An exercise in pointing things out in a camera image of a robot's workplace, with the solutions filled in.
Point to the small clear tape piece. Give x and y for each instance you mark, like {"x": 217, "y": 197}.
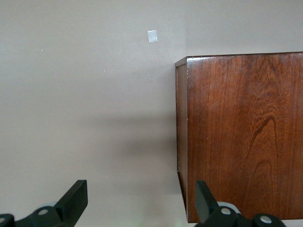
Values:
{"x": 152, "y": 36}

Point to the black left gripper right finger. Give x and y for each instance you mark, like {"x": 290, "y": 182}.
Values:
{"x": 213, "y": 218}

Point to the dark brown wooden drawer box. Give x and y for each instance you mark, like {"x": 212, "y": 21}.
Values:
{"x": 243, "y": 118}

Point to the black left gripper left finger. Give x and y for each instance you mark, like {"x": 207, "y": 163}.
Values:
{"x": 59, "y": 217}

